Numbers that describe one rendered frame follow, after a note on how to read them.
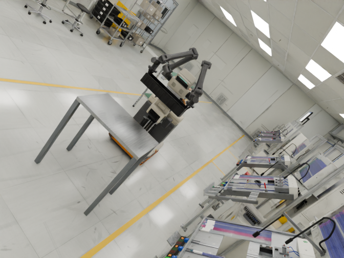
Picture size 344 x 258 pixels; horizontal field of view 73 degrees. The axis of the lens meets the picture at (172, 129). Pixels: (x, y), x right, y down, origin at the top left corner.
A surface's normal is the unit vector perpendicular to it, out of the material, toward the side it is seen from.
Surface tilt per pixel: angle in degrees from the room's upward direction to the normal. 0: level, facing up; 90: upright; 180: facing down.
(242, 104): 90
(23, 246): 0
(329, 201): 90
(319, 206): 90
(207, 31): 90
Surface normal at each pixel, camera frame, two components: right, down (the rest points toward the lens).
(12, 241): 0.63, -0.70
